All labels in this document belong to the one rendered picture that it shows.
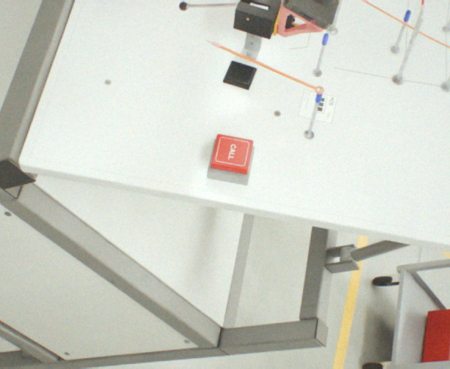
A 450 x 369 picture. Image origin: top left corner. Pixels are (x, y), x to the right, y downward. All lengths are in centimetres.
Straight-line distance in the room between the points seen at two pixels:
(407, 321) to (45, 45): 287
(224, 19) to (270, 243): 208
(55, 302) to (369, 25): 72
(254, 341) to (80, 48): 61
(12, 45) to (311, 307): 67
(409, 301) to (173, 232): 254
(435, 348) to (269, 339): 250
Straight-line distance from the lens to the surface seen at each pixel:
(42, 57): 135
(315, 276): 162
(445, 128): 134
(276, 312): 339
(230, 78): 131
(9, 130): 129
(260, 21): 129
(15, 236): 145
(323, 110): 131
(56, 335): 179
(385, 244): 156
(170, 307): 156
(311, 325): 157
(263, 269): 334
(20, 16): 158
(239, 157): 121
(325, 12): 123
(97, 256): 144
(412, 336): 402
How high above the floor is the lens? 176
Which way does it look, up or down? 33 degrees down
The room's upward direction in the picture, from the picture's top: 78 degrees clockwise
